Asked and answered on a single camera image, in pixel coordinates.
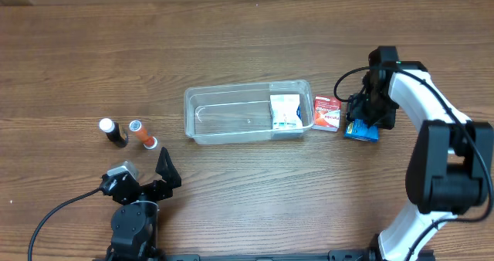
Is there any white medicine box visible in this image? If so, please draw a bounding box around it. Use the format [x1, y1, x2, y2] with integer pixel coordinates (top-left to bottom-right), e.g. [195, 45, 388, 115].
[270, 94, 303, 130]

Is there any clear plastic container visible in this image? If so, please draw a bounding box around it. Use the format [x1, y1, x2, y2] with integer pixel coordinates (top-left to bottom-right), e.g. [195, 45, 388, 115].
[184, 80, 314, 145]

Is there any dark bottle white cap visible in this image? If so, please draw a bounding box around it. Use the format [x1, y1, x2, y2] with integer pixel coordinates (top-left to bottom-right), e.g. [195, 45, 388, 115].
[99, 118, 128, 147]

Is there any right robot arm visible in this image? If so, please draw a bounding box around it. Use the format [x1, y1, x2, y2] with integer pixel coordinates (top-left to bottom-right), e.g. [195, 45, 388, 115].
[328, 46, 493, 260]

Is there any blue medicine box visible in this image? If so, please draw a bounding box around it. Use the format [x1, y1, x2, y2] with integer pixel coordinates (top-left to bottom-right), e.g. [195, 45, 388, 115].
[344, 119, 379, 143]

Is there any red medicine box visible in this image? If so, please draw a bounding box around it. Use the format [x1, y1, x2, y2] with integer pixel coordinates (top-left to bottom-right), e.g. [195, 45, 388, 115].
[313, 96, 342, 132]

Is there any orange tube bottle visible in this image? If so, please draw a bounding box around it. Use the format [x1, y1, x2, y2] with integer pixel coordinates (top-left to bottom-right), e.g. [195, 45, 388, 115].
[129, 120, 157, 150]

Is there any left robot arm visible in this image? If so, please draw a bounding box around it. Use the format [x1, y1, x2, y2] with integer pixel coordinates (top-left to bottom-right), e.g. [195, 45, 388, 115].
[100, 147, 181, 260]

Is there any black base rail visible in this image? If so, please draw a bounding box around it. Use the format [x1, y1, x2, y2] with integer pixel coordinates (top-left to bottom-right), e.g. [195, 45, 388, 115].
[166, 249, 381, 261]

